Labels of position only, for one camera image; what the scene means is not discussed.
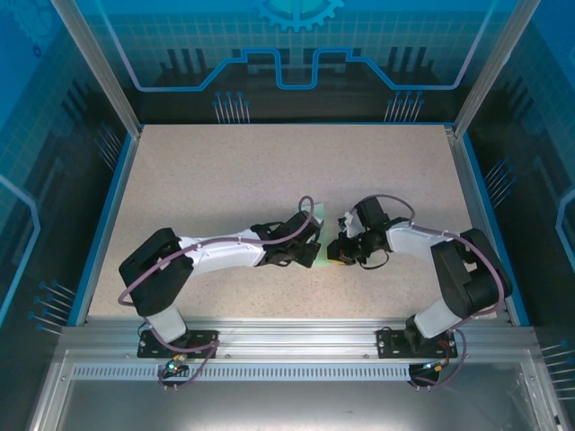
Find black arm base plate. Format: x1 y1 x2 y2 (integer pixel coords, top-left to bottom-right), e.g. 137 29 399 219
376 327 459 360
137 329 220 360

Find short aluminium side rail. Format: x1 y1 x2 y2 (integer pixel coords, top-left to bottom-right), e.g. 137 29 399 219
444 125 513 324

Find aluminium frame post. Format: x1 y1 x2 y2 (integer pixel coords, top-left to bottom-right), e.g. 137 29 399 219
452 0 542 138
50 0 144 136

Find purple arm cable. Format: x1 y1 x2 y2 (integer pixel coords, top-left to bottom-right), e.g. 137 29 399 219
358 193 514 391
117 194 315 391

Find light green paper sheet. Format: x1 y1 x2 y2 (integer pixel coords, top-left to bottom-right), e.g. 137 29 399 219
290 202 332 269

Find shiny metal sheet tray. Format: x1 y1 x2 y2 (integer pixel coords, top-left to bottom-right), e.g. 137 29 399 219
26 349 567 431

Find slotted grey cable duct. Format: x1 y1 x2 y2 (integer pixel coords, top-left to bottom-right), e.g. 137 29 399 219
71 364 417 381

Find cable plug with green light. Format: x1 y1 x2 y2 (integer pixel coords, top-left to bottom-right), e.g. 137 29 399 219
164 353 188 374
420 357 451 374

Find blue table edge trim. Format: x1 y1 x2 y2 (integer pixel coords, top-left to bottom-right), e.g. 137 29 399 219
74 125 145 327
461 133 532 327

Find long aluminium frame rail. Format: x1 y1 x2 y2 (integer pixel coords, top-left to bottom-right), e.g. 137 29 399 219
60 316 538 360

